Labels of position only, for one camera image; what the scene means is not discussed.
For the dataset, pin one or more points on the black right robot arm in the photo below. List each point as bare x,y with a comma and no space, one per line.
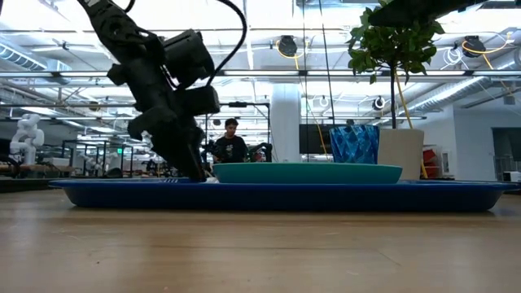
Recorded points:
407,12

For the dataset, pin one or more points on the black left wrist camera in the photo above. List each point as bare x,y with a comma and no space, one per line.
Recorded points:
199,101

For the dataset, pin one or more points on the white building column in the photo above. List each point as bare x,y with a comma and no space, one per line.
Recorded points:
286,122

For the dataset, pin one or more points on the turquoise round plate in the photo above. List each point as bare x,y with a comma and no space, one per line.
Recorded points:
305,173

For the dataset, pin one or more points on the black monitor screen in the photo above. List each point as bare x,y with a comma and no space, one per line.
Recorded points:
311,138

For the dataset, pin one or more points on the green leafy plant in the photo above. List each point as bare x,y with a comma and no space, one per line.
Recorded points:
390,45

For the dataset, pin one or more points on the person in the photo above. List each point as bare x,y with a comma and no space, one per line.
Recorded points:
230,148

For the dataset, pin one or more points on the blue plastic tray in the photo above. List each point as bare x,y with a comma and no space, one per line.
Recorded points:
285,199

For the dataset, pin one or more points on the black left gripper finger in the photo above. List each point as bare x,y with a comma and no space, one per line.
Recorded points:
179,156
198,150

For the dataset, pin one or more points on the white robot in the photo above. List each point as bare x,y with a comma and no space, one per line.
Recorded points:
26,138

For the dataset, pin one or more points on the red storage bin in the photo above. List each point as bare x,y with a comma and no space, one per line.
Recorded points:
431,163

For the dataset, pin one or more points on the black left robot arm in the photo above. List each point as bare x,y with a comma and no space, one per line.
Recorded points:
122,32

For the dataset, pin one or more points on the blue translucent cup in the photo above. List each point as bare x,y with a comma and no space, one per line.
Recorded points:
354,144

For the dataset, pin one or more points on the white plant pot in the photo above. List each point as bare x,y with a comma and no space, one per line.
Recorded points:
401,154

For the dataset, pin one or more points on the black aluminium frame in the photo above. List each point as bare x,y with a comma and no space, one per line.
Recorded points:
24,185

